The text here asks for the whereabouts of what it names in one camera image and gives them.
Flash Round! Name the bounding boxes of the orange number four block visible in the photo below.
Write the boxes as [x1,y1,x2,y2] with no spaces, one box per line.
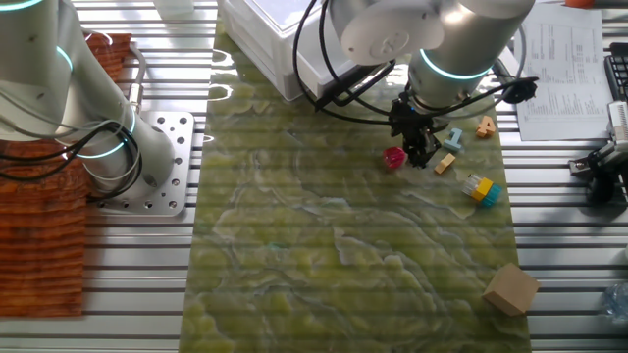
[475,115,497,139]

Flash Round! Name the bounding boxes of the small tan wooden block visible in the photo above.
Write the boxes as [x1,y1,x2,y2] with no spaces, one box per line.
[433,152,457,176]

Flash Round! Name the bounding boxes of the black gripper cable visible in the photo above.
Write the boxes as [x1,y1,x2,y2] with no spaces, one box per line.
[291,0,511,126]

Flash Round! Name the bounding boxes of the printed paper sheet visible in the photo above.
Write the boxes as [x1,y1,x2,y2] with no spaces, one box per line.
[513,3,614,142]

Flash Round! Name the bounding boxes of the pink translucent toy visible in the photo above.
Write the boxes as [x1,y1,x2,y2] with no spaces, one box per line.
[382,145,409,171]

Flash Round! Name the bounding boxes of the black tool at right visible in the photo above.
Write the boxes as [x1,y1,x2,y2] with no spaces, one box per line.
[568,100,628,205]

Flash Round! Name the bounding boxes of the black keyboard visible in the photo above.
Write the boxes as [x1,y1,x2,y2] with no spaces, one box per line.
[602,42,628,104]

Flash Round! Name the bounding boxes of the brown wood grain mat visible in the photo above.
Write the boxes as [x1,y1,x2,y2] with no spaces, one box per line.
[0,32,132,319]

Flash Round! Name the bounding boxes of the grey base cable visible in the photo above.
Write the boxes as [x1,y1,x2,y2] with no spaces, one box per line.
[127,42,147,114]

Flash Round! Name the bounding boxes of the large wooden cube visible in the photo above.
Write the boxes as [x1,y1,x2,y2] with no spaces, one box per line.
[482,262,542,318]

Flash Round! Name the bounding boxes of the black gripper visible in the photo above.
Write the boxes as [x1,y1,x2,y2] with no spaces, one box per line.
[389,93,448,169]

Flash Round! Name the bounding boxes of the black arm base cable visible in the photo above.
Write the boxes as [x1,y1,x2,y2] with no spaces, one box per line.
[0,120,144,203]

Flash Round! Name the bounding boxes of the blue number one block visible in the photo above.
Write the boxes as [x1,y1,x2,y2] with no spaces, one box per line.
[443,127,464,153]

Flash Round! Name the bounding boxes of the green marble pattern mat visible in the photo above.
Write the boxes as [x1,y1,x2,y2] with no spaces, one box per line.
[179,0,534,353]

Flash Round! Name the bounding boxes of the clear yellow teal toy bricks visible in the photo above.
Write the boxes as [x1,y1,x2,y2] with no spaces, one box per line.
[460,173,503,208]

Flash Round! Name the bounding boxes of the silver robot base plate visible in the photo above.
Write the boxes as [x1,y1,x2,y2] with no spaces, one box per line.
[95,110,196,218]

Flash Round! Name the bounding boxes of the white plastic drawer cabinet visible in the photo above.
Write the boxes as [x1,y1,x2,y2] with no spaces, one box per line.
[218,0,320,102]

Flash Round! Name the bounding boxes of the black cable clamp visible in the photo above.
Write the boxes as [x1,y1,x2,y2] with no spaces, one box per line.
[501,76,540,105]

